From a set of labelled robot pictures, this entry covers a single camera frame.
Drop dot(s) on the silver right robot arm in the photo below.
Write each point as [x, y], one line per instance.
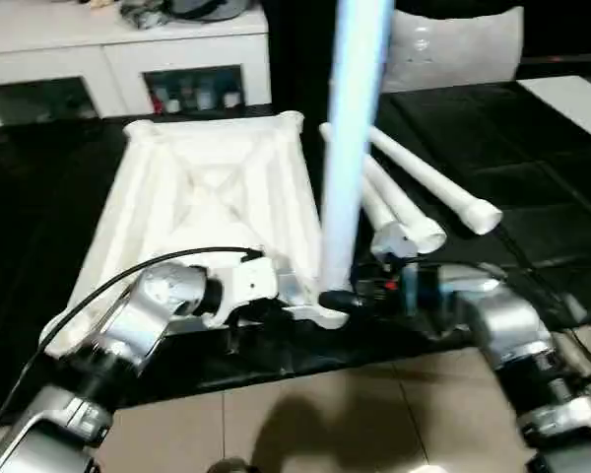
[512, 335]

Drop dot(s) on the white plastic table leg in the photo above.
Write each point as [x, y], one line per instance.
[406, 212]
[360, 118]
[379, 222]
[433, 182]

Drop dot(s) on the grey cushion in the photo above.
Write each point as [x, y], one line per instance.
[463, 49]

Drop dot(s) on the white glass-door cabinet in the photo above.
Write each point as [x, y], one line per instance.
[79, 49]

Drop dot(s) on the white plastic table top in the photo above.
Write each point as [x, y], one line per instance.
[207, 187]

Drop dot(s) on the dark round appliance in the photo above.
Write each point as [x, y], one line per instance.
[207, 8]

